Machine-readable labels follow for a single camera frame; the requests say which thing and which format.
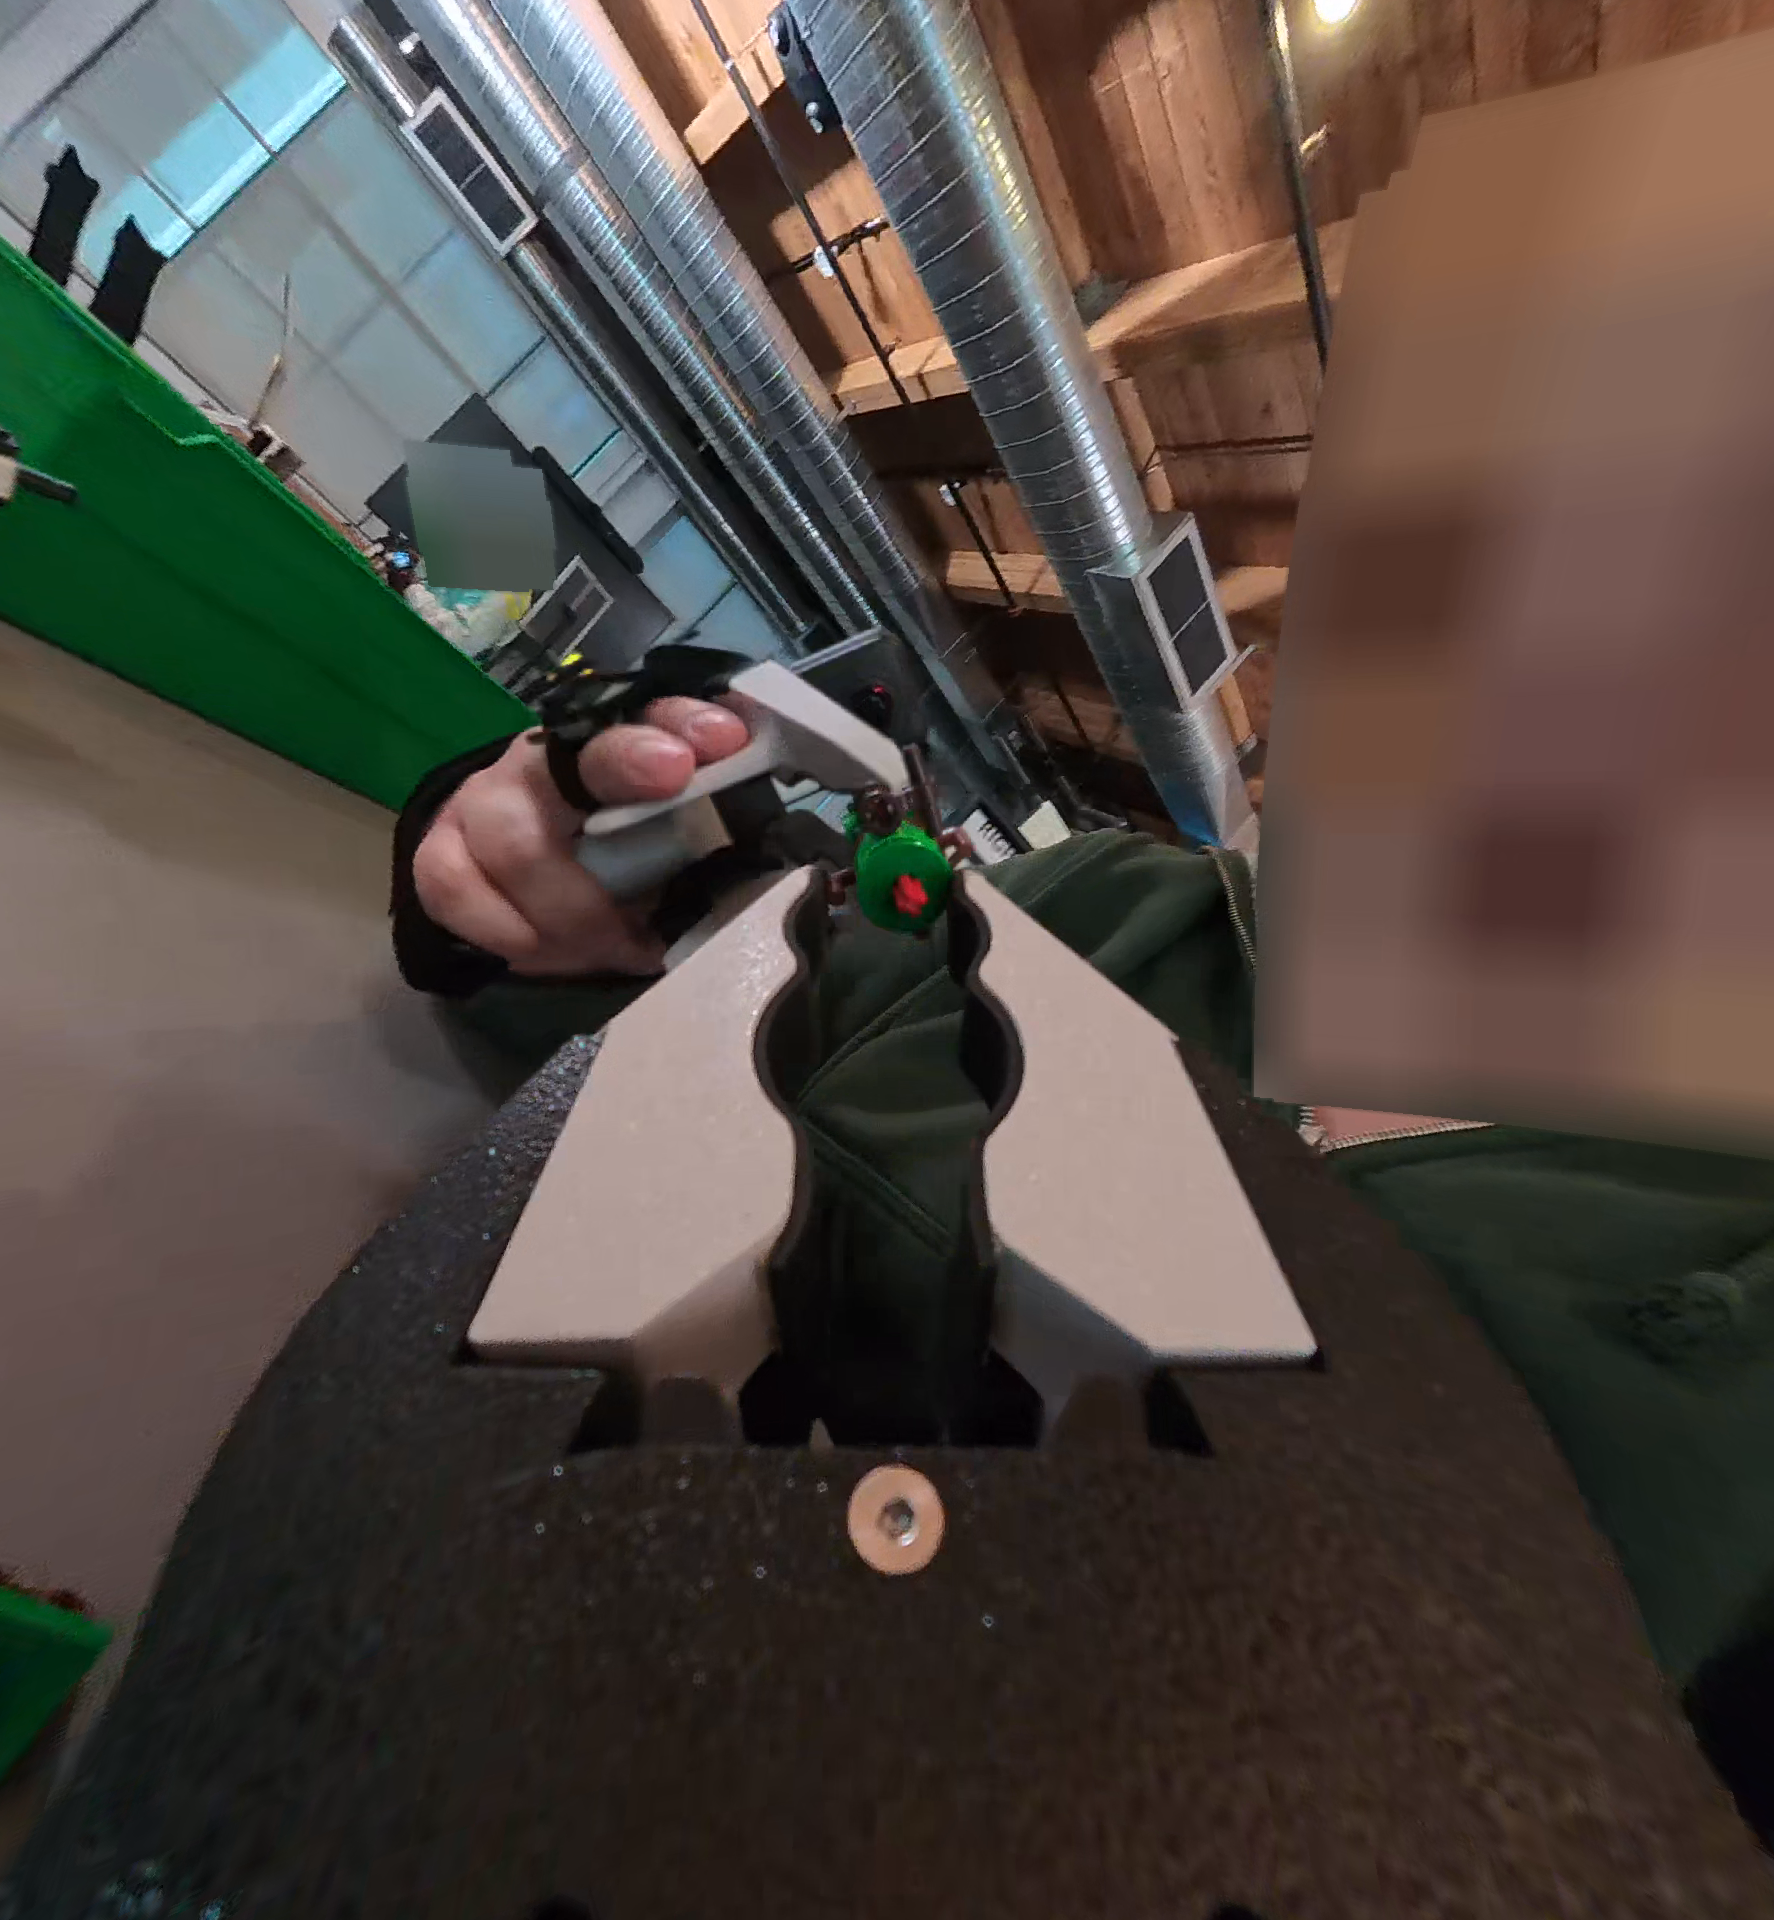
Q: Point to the green plastic bin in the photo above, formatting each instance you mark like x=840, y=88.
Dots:
x=152, y=572

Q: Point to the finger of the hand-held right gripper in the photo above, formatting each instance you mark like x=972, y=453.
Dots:
x=730, y=918
x=811, y=728

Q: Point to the green lego piece red stud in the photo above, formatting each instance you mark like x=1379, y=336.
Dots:
x=901, y=886

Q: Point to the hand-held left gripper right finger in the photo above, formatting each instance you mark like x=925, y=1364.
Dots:
x=1143, y=1201

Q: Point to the thin metal pipe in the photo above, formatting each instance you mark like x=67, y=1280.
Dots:
x=557, y=316

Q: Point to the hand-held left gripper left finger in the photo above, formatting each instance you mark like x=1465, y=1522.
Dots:
x=631, y=1185

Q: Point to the white air vent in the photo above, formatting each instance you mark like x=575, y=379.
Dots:
x=575, y=600
x=1171, y=609
x=467, y=172

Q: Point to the ceiling lamp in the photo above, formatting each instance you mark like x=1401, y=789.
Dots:
x=1335, y=10

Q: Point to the large spiral metal duct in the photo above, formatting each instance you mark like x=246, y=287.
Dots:
x=1007, y=301

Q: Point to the person's right hand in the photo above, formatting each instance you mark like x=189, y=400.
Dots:
x=497, y=869

